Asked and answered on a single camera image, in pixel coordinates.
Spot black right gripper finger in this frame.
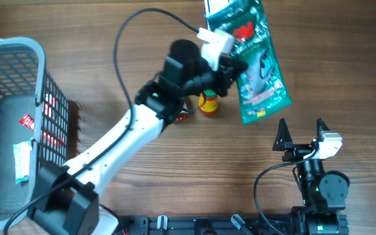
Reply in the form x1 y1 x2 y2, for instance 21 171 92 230
272 118 293 151
317 118 330 137

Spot chilli sauce bottle green cap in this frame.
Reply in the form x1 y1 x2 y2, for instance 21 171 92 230
198 90 219 116

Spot green 3M gloves packet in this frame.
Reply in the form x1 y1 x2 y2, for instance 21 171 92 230
205 0 292 125

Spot small jar green lid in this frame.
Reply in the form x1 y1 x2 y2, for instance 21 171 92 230
174 108 189 123

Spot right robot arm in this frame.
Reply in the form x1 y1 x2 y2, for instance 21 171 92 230
272 118 350 213

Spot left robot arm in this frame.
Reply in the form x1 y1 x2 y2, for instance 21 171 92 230
27 40 247 234

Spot white barcode scanner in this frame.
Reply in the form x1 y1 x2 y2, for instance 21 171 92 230
204 0 232 17

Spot red small packet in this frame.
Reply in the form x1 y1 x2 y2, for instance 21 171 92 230
19 114 35 131

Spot grey plastic shopping basket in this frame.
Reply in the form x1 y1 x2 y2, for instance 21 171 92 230
0 37 70 231

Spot pale green small packet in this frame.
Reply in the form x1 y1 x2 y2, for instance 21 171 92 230
13 139 33 184

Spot black right camera cable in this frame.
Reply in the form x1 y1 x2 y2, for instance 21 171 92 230
253 140 320 235

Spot black camera cable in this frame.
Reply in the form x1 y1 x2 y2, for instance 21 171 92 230
3 7 200 235
253 140 320 235

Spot black left camera cable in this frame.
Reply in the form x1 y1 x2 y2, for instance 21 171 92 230
3 7 200 235

